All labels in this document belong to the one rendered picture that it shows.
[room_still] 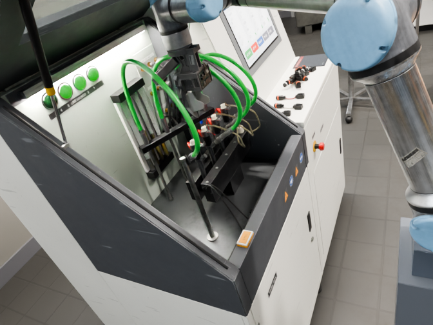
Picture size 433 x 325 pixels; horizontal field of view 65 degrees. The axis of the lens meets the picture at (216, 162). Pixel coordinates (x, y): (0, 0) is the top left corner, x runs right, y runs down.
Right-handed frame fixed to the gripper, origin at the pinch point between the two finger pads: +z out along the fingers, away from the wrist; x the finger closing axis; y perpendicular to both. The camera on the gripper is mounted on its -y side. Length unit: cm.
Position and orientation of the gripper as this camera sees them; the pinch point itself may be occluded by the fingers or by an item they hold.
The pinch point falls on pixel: (194, 113)
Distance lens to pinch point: 102.8
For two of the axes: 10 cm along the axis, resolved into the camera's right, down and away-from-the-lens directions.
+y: 8.7, 0.6, -4.9
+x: 4.3, -6.0, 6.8
